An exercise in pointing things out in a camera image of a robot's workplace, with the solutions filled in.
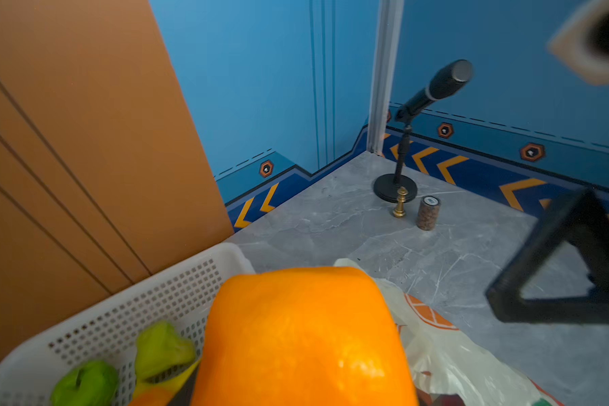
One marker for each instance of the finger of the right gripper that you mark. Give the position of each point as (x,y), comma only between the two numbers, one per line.
(560,274)

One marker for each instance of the yellowish translucent plastic bag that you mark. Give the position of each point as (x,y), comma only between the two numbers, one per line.
(446,366)

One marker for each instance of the orange fruit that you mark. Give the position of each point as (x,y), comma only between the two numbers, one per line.
(302,336)
(154,397)

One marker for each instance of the brown patterned cylinder can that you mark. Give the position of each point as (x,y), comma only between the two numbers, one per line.
(428,213)

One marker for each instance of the white perforated plastic basket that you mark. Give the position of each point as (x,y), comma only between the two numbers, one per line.
(181,294)

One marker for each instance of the yellow banana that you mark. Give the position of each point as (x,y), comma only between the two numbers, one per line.
(171,385)

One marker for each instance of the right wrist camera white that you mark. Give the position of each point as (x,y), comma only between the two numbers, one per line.
(582,43)

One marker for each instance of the right aluminium corner post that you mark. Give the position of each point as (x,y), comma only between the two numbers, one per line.
(391,14)

